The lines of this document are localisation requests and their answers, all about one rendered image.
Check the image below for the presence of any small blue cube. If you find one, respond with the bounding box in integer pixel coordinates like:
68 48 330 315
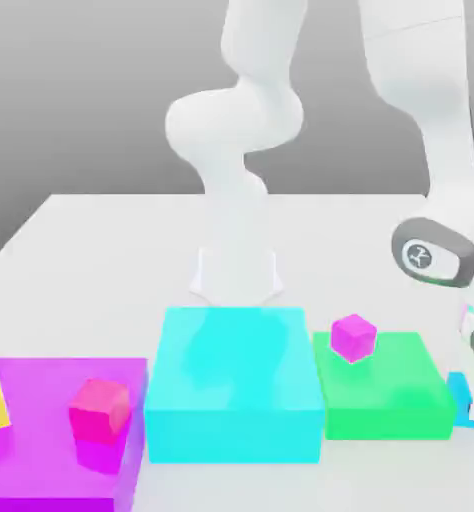
446 371 474 432

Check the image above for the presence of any small magenta cube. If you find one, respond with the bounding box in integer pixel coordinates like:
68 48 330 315
330 313 379 365

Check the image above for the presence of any small pink cube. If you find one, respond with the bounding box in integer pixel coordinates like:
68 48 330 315
68 377 133 448

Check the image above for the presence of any large green box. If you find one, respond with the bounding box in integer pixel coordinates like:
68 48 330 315
311 330 459 442

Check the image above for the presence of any large cyan box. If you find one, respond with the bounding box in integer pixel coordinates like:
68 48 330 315
143 305 326 465

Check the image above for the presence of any large magenta box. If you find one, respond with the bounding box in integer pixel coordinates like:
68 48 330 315
0 356 149 512

